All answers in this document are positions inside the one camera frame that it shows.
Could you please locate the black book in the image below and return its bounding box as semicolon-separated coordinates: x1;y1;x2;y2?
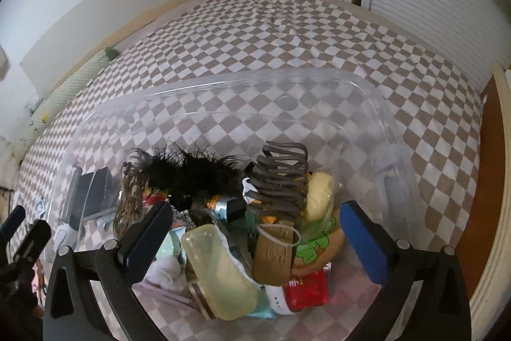
66;167;120;231

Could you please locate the green bolster pillow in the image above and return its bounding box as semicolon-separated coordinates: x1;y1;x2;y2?
13;48;119;163

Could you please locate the red packet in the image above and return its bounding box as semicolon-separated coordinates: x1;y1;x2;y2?
283;270;327;312

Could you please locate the green dinosaur wooden coaster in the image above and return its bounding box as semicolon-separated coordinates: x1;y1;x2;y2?
291;209;346;276

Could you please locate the black feather toy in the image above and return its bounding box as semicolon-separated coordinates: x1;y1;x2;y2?
136;144;242;211

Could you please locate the yellow translucent case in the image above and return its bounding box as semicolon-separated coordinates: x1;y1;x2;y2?
181;224;259;321

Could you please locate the yellow sponge in bag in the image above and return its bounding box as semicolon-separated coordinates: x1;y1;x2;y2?
305;171;334;222

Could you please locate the brown hair claw clip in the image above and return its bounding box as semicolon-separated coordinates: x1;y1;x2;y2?
246;141;309;223

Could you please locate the clear plastic storage bin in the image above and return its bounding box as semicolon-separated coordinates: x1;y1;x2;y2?
47;67;431;341

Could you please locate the checkered bed sheet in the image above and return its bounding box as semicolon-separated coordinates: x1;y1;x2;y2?
11;0;486;341

